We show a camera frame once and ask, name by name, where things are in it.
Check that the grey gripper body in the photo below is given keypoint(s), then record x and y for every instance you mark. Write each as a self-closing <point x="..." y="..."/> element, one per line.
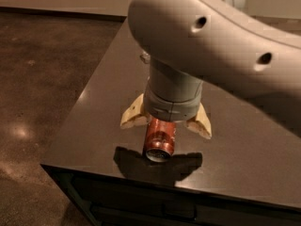
<point x="170" y="108"/>

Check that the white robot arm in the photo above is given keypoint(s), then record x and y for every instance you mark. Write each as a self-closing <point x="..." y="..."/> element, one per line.
<point x="195" y="41"/>

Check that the dark cabinet under table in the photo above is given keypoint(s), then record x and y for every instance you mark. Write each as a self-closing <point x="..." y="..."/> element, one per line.
<point x="112" y="201"/>

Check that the orange soda can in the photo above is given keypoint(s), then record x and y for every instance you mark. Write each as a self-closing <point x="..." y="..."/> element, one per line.
<point x="160" y="140"/>

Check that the clear plastic water bottle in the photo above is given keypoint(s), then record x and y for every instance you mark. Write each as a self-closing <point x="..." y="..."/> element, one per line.
<point x="145" y="58"/>

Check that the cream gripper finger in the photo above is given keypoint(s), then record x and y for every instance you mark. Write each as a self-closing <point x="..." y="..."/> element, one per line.
<point x="135" y="115"/>
<point x="200" y="124"/>

